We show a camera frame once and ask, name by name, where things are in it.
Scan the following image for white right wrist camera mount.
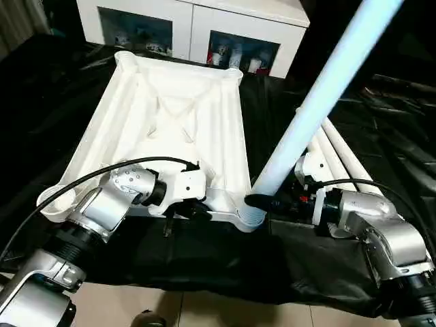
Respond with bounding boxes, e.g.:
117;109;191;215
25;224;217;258
294;151;330;225

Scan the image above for black table mat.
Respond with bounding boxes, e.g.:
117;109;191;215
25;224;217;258
0;32;436;320

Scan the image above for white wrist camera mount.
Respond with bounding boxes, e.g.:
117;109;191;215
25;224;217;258
294;151;330;225
149;159;208;217

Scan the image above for grey curtain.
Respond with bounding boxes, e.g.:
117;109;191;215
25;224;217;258
0;0;37;61

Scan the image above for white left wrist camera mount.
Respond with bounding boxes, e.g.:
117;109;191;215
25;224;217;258
149;159;208;217

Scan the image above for white glass-door cabinet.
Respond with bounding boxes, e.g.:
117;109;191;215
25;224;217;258
75;0;311;80

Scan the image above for white plastic table top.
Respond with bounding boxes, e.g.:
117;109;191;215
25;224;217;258
36;50;265;234

